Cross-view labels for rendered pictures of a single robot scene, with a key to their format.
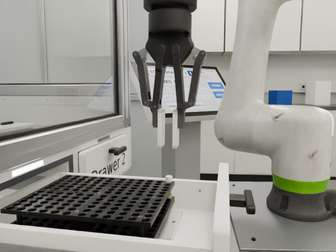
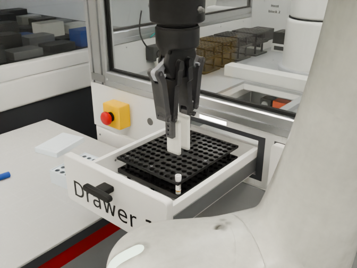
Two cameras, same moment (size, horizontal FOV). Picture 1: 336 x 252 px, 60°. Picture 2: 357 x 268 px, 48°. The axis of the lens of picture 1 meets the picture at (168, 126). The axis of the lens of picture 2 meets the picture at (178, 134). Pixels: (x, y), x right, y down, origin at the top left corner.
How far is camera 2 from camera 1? 1.07 m
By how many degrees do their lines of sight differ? 113
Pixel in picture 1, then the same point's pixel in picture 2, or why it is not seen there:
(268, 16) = (326, 15)
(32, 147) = (219, 108)
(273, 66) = not seen: outside the picture
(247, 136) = not seen: hidden behind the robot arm
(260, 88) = (271, 195)
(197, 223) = not seen: hidden behind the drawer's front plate
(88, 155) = (277, 150)
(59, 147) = (244, 122)
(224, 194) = (96, 167)
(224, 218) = (72, 156)
